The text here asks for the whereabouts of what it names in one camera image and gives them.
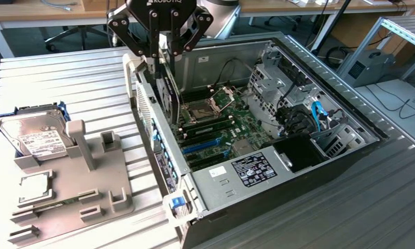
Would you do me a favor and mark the aluminium slat table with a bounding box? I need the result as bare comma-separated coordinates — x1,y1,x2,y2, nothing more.
335,14,415,80

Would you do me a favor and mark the blue expansion slot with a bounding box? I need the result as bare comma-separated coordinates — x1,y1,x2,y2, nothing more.
181,139,219,154

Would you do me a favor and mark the white box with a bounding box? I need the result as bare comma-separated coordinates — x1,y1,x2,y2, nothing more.
287,0,342,6

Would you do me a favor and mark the grey parts rack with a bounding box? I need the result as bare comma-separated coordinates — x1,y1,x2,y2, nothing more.
8,119,136,244

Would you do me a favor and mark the black RAM stick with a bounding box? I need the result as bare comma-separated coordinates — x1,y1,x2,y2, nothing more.
183,120,236,139

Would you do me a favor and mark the black wire bundle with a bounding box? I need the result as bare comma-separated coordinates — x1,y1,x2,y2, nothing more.
275,105,315,136

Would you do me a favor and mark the grey control box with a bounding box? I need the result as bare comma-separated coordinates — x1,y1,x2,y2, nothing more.
347,48,398,88

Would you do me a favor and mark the grey network cable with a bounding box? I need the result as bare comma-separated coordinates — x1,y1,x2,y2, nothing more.
40,0,79,11

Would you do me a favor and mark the blue disk caddy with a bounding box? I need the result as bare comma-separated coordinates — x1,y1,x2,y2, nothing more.
0,102,72,128

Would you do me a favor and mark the metal drive cage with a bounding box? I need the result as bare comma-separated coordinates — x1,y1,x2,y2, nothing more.
247,41,322,134

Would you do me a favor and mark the grey power supply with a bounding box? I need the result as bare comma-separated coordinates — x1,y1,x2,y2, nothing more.
191,145,298,212

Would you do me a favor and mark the black expansion slot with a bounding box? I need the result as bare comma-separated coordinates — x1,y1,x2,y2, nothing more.
189,157,231,170
185,151,228,164

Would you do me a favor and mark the metal socket cover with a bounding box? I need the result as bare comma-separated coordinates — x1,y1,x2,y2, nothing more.
208,86,236,107

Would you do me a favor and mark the silver chipset heatsink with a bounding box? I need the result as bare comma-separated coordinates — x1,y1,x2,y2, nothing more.
232,139,259,154

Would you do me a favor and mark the silver CPU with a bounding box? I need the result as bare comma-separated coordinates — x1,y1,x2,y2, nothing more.
19,176,51,202

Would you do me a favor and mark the black stand pole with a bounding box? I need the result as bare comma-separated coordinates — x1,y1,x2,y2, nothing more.
311,0,354,56

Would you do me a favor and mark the green motherboard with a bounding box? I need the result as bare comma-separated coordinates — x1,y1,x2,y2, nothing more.
172,84,275,172

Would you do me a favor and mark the coiled black cable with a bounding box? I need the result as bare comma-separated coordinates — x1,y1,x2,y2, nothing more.
326,46,347,65

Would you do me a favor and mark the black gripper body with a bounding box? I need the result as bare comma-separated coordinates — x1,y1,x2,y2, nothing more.
125,0,197,33

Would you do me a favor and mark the silver hard disk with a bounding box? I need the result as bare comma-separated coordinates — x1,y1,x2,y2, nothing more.
0,108,73,161

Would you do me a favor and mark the grey disk bay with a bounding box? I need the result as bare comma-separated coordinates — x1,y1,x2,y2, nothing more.
310,118,367,159

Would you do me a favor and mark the black graphics card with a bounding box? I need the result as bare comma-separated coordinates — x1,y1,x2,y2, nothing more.
157,32,183,125

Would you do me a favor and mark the black office chair base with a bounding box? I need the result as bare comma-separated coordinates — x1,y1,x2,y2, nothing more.
43,24,115,51
248,15,303,32

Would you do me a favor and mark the blue case latch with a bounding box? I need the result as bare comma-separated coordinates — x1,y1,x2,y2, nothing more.
168,196,187,209

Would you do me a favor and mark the CPU socket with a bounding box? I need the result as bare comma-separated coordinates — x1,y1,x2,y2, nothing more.
180,102,217,123

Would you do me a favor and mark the green RAM stick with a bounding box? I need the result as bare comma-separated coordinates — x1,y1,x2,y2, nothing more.
33,199,83,211

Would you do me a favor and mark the open PC case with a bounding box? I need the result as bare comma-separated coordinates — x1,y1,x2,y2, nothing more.
123,31,391,249

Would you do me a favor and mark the blue wire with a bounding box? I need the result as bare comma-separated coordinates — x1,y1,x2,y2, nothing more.
310,100,326,133

